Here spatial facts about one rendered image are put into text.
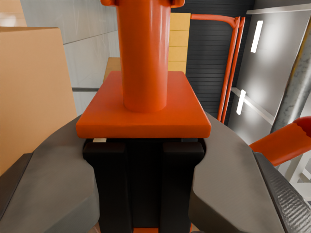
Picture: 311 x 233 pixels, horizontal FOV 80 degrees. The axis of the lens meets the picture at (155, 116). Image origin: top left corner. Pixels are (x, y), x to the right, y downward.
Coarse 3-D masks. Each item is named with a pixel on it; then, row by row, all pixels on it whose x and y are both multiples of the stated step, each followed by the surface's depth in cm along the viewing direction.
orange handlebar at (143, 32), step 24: (120, 0) 7; (144, 0) 7; (168, 0) 7; (120, 24) 7; (144, 24) 7; (168, 24) 8; (120, 48) 8; (144, 48) 7; (168, 48) 8; (144, 72) 8; (144, 96) 8
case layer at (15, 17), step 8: (0, 0) 67; (8, 0) 70; (16, 0) 74; (0, 8) 67; (8, 8) 70; (16, 8) 74; (0, 16) 67; (8, 16) 70; (16, 16) 74; (24, 16) 79; (0, 24) 67; (8, 24) 70; (16, 24) 74; (24, 24) 79
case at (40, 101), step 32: (0, 32) 17; (32, 32) 21; (0, 64) 17; (32, 64) 21; (64, 64) 29; (0, 96) 17; (32, 96) 21; (64, 96) 29; (0, 128) 17; (32, 128) 21; (0, 160) 17
